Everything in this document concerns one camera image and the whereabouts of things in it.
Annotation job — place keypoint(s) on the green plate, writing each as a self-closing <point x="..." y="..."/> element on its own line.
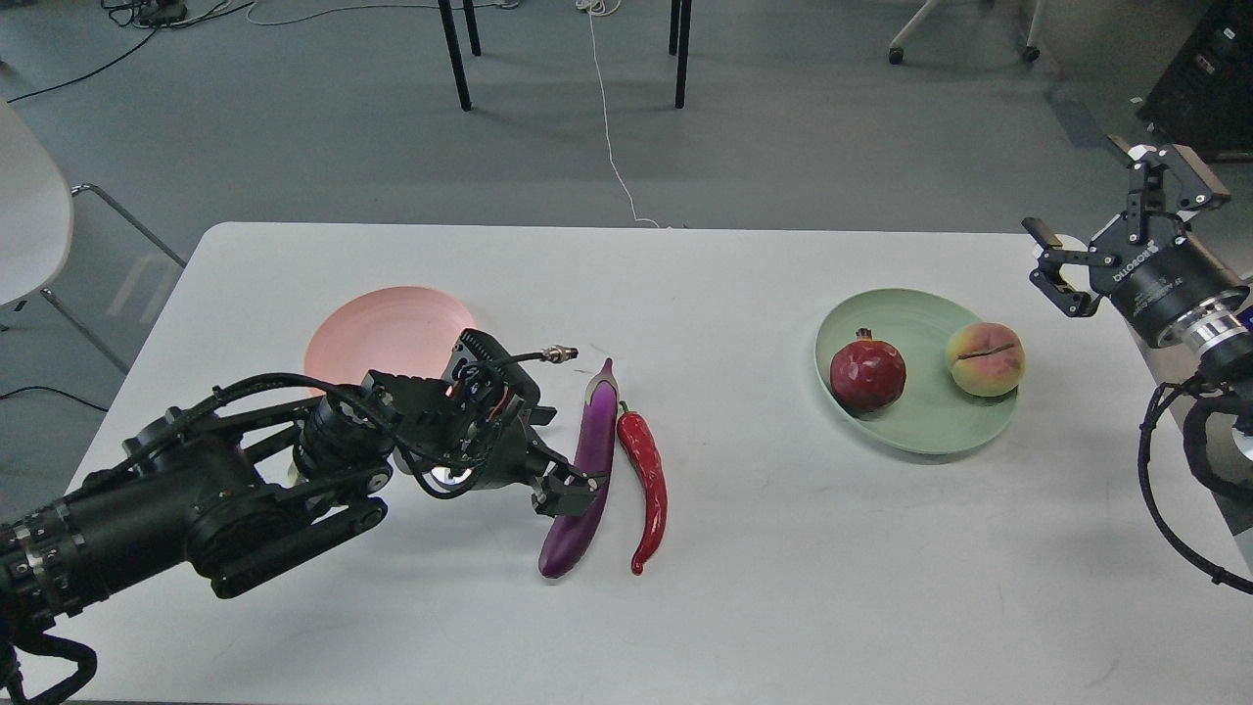
<point x="934" y="416"/>

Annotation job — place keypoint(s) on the dark red pomegranate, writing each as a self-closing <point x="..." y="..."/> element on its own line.
<point x="867" y="374"/>

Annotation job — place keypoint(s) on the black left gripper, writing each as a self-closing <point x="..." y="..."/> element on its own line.
<point x="522" y="457"/>

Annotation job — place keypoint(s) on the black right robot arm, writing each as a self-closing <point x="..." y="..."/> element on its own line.
<point x="1220" y="385"/>

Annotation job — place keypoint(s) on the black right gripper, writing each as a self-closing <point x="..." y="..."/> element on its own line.
<point x="1165" y="279"/>

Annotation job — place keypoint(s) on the black equipment case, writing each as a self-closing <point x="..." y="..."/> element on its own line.
<point x="1203" y="99"/>

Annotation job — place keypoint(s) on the yellow-pink peach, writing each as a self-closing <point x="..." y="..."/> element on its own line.
<point x="985" y="359"/>

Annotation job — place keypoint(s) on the white office chair base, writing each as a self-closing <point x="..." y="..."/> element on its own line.
<point x="938" y="28"/>

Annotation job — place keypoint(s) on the red chili pepper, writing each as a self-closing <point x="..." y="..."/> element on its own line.
<point x="638" y="440"/>

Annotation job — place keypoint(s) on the purple eggplant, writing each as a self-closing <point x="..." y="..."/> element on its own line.
<point x="570" y="537"/>

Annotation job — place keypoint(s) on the white chair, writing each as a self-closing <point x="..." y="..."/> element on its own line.
<point x="37" y="225"/>

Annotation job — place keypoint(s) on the pink plate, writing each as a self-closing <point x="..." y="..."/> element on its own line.
<point x="401" y="330"/>

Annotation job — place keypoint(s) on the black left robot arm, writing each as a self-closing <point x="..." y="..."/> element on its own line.
<point x="262" y="476"/>

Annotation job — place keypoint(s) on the black table legs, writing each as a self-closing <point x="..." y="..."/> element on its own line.
<point x="678" y="46"/>

